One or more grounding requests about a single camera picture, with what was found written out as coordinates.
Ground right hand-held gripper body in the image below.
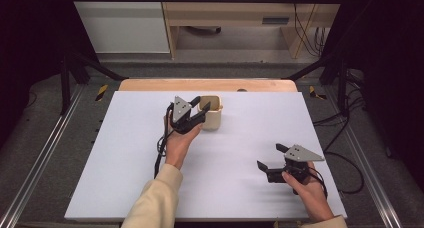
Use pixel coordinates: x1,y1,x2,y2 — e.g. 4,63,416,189
266,144,326,186

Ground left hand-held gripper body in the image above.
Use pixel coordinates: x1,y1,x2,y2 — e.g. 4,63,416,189
169,95,206,135

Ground beige square cup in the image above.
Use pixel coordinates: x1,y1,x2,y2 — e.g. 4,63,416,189
196,94,224,132

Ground person's left hand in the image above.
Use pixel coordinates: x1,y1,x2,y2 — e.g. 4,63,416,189
162,114,204,171

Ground person's right hand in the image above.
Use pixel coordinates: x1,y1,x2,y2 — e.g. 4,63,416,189
281,161,335,223

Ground wooden table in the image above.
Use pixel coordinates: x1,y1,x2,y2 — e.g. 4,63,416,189
118,78,298,93

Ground white table board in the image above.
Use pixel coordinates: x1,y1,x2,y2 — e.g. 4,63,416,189
63,90,348,222

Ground yellow black tape piece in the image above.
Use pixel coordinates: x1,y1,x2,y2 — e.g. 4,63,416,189
308,85,328,101
95,84,109,102

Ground wooden desk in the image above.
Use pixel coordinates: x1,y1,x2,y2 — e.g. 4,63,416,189
159,0,346,60

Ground white cabinet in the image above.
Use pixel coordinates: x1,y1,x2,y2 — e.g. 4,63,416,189
66,0,171,54

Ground black curtain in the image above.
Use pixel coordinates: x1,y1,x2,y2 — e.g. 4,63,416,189
319,0,424,189
0,0,98,149

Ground black floor cables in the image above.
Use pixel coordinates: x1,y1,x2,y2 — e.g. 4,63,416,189
312,67,368,152

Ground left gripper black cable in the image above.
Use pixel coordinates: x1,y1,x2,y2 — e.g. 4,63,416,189
153,102,176,180

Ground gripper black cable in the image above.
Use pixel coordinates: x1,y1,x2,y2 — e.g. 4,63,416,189
308,150,365,200
153,102,176,180

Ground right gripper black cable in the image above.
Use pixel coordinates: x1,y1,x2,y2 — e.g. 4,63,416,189
308,150,365,200

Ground aluminium rail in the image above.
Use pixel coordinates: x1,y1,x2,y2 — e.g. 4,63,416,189
0,84,84,228
324,87,404,228

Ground black frame stand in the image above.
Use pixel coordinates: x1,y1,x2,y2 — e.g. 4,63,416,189
286,51,349,116
59,51,129,116

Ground black hanging cables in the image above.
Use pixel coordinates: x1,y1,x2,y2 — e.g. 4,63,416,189
292,0,329,58

